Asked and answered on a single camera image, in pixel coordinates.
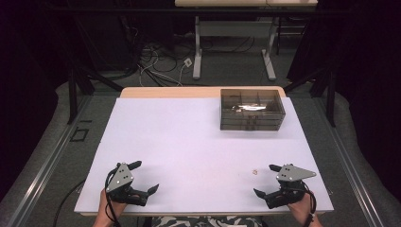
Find smoky clear drawer box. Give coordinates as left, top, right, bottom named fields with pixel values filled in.
left=219, top=88, right=287, bottom=131

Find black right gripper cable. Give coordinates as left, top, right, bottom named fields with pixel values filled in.
left=302, top=188, right=318, bottom=227

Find black floor cable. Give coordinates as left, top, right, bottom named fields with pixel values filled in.
left=52, top=179, right=87, bottom=227

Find person's left hand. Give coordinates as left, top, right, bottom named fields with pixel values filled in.
left=98, top=188, right=129, bottom=221

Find dark curtain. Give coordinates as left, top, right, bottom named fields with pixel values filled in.
left=316, top=0, right=401, bottom=202
left=0, top=0, right=61, bottom=201

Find bundle of floor cables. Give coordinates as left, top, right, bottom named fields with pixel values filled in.
left=135, top=42, right=185, bottom=88

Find white table mat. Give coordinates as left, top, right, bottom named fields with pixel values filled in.
left=74, top=96, right=335, bottom=214

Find camouflage pants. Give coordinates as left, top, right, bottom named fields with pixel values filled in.
left=150, top=216, right=263, bottom=227

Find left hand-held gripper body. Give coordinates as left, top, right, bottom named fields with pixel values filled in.
left=105, top=162, right=149, bottom=207

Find person's right hand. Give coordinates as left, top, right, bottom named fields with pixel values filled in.
left=287, top=195, right=314, bottom=222

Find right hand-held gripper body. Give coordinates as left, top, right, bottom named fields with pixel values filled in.
left=264, top=164, right=318, bottom=210

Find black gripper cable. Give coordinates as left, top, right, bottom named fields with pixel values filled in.
left=302, top=188, right=318, bottom=227
left=104, top=168, right=122, bottom=227

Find black metal stand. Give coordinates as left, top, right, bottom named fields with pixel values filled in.
left=283, top=67, right=337, bottom=128
left=66, top=67, right=125, bottom=126

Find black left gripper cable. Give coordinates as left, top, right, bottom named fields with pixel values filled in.
left=104, top=168, right=122, bottom=227

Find aluminium floor rail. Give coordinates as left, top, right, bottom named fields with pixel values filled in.
left=314, top=96, right=386, bottom=227
left=9, top=94, right=93, bottom=227

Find white-legged desk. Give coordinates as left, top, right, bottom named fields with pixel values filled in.
left=174, top=0, right=319, bottom=81

